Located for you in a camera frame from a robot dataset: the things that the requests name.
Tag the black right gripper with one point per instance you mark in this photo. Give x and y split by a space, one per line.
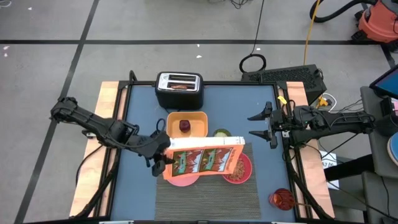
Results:
284 123

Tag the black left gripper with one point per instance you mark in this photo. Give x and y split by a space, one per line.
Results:
152 146

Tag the orange cereal box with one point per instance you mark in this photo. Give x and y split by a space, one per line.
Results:
202 158

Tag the red apple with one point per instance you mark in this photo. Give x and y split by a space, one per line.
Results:
184 125

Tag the red transparent glass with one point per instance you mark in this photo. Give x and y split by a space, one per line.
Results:
281 199

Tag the brown toast slice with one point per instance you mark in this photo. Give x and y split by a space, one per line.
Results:
179 87

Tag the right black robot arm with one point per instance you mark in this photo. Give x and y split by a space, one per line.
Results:
335 123

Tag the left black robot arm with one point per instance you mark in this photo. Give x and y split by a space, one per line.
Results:
96 124

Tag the pink plate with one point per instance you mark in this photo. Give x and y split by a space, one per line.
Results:
183 181

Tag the yellow tag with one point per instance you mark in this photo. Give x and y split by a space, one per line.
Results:
282 99

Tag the green cup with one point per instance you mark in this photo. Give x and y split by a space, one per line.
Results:
222 133

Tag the wooden side board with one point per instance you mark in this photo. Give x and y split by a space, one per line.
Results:
298 96
104 102

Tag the red bowl of cereal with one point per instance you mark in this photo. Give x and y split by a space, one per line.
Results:
242 172

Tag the black perforated computer case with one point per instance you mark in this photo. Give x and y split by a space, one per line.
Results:
289 77

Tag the yellow plastic container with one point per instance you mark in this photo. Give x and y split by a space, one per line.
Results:
199 121

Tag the grey woven placemat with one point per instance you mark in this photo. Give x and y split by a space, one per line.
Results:
211 202

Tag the black two-slot toaster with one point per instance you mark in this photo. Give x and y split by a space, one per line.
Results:
179 96

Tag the white paper label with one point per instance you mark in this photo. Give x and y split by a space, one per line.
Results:
329 161

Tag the tablet screen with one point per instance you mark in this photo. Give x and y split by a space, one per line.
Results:
388 82

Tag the blue round disc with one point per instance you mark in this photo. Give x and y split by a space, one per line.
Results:
394 149

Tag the orange shop vacuum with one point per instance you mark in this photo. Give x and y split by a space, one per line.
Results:
379 21

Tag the black table frame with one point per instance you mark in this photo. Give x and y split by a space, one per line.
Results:
233 83

